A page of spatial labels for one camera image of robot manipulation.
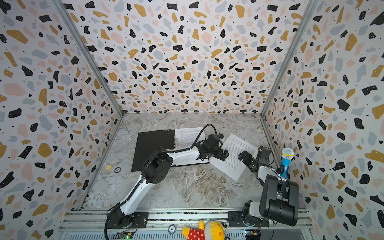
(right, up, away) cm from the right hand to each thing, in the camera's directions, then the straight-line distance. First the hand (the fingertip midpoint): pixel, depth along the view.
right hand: (244, 155), depth 93 cm
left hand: (-11, +2, +2) cm, 11 cm away
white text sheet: (-37, +10, +14) cm, 41 cm away
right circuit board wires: (-3, -33, -21) cm, 40 cm away
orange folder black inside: (-66, +7, +14) cm, 68 cm away
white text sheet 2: (-7, -7, +2) cm, 10 cm away
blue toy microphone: (+13, +5, -24) cm, 28 cm away
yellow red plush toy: (-22, -28, -27) cm, 45 cm away
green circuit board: (-63, -34, -23) cm, 75 cm away
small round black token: (-77, -9, -2) cm, 78 cm away
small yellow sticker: (-83, -7, -2) cm, 83 cm away
